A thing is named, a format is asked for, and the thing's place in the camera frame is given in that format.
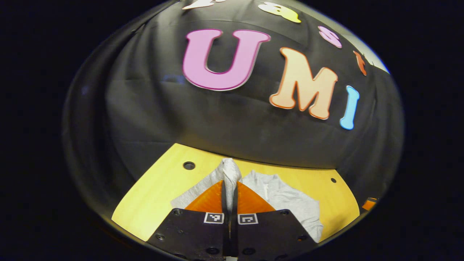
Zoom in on grey sweatshirt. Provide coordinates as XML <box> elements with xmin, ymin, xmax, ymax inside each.
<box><xmin>170</xmin><ymin>158</ymin><xmax>324</xmax><ymax>243</ymax></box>

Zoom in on black backdrop cloth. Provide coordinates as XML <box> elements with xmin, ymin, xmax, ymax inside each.
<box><xmin>62</xmin><ymin>0</ymin><xmax>405</xmax><ymax>232</ymax></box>

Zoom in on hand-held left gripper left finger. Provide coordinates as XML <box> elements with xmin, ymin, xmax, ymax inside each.
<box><xmin>147</xmin><ymin>180</ymin><xmax>230</xmax><ymax>261</ymax></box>

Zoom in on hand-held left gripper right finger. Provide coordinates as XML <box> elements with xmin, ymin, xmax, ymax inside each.
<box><xmin>230</xmin><ymin>181</ymin><xmax>319</xmax><ymax>261</ymax></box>

